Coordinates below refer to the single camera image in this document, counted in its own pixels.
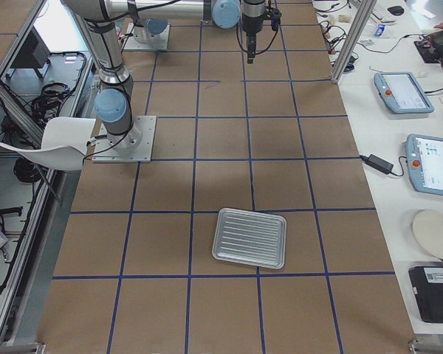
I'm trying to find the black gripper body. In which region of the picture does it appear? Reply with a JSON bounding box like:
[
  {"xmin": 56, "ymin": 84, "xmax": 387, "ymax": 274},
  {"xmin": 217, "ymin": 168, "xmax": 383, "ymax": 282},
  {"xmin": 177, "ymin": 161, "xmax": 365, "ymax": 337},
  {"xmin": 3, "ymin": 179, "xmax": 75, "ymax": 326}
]
[{"xmin": 241, "ymin": 0, "xmax": 267, "ymax": 35}]

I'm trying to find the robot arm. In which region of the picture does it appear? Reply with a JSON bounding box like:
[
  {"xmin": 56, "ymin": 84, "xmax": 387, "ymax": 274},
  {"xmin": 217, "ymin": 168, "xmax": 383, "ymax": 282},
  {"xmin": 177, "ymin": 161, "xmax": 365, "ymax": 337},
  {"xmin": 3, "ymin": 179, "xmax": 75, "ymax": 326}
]
[
  {"xmin": 133, "ymin": 18, "xmax": 169, "ymax": 44},
  {"xmin": 67, "ymin": 1, "xmax": 292, "ymax": 160}
]

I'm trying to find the ribbed silver metal tray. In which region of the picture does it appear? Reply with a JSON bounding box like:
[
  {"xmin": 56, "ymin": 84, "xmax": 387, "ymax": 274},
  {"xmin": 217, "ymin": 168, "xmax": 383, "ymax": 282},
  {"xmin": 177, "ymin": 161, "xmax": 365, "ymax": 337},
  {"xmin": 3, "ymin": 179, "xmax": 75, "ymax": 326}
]
[{"xmin": 212, "ymin": 208, "xmax": 287, "ymax": 269}]

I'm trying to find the black computer mouse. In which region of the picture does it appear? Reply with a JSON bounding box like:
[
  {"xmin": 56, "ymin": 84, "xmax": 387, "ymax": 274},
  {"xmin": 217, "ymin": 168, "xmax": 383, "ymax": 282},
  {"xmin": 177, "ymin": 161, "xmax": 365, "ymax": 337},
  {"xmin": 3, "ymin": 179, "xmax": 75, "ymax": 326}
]
[{"xmin": 387, "ymin": 5, "xmax": 405, "ymax": 16}]

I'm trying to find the teach pendant far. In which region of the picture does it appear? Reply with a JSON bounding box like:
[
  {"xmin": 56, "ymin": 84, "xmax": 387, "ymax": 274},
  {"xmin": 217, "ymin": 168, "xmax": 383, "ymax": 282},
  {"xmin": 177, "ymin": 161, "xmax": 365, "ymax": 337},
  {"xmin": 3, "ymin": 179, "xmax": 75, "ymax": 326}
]
[{"xmin": 374, "ymin": 72, "xmax": 434, "ymax": 114}]

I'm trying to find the teach pendant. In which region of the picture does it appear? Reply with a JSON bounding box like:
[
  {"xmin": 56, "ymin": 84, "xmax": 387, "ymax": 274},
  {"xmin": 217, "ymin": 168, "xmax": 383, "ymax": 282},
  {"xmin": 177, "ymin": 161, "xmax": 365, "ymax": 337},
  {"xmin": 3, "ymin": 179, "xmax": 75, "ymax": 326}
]
[
  {"xmin": 405, "ymin": 134, "xmax": 443, "ymax": 195},
  {"xmin": 374, "ymin": 72, "xmax": 434, "ymax": 114}
]

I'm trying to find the black power adapter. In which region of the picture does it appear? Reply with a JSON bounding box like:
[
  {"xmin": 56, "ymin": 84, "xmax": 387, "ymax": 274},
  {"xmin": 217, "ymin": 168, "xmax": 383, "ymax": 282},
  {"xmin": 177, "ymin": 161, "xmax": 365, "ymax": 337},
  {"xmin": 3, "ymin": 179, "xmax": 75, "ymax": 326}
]
[{"xmin": 360, "ymin": 154, "xmax": 394, "ymax": 175}]

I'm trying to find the white chair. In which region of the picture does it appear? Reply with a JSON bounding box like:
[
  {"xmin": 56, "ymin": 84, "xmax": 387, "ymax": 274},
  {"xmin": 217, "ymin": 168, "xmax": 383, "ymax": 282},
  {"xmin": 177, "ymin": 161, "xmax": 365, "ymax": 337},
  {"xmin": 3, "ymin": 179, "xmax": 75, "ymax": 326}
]
[{"xmin": 0, "ymin": 117, "xmax": 96, "ymax": 171}]

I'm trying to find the teach pendant near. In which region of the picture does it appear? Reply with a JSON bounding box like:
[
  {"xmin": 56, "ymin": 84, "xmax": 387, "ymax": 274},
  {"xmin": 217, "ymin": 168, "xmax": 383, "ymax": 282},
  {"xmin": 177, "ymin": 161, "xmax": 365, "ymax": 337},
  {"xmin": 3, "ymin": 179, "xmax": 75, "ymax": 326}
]
[{"xmin": 405, "ymin": 134, "xmax": 443, "ymax": 195}]

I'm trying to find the white plate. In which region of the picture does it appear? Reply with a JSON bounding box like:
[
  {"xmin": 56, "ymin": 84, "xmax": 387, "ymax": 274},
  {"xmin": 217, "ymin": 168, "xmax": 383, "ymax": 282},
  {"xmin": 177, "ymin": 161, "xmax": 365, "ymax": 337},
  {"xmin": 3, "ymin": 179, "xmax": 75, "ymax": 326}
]
[{"xmin": 412, "ymin": 210, "xmax": 443, "ymax": 260}]

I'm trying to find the black laptop box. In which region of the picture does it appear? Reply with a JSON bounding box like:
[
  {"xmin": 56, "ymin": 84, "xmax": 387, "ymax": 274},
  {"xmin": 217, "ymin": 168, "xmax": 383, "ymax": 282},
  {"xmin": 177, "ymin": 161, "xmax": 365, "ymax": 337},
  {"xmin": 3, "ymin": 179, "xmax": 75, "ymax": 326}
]
[{"xmin": 408, "ymin": 266, "xmax": 443, "ymax": 324}]

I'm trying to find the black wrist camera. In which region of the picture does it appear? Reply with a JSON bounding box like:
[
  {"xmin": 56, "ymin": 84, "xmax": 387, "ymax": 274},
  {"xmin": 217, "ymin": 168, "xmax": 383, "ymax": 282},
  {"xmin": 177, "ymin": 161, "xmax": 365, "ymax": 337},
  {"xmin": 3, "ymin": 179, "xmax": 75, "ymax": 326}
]
[{"xmin": 269, "ymin": 8, "xmax": 282, "ymax": 32}]

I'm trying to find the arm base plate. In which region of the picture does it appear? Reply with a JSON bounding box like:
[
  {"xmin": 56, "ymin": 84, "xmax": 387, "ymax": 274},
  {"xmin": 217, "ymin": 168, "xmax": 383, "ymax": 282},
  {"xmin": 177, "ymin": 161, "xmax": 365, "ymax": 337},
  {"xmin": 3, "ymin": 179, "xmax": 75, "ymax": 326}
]
[
  {"xmin": 120, "ymin": 23, "xmax": 171, "ymax": 52},
  {"xmin": 92, "ymin": 116, "xmax": 157, "ymax": 163}
]

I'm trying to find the aluminium frame post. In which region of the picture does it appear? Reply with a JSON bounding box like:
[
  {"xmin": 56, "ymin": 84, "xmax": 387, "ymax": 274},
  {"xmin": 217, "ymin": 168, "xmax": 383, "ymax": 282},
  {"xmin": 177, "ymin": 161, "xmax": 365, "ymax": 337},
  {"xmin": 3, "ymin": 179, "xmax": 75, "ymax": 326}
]
[{"xmin": 331, "ymin": 0, "xmax": 377, "ymax": 83}]

